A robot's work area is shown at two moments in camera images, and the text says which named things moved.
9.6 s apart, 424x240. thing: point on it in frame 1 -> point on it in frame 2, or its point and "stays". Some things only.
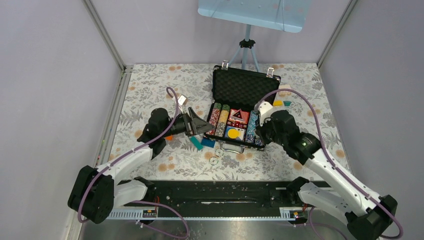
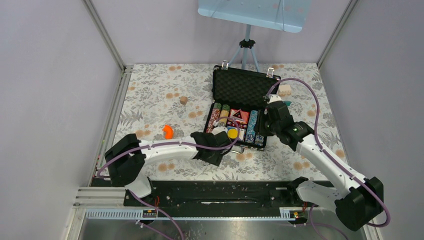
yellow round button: [233, 133] stays
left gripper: [194, 124] -> [216, 158]
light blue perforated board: [288, 15] stays
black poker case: [236, 91] stays
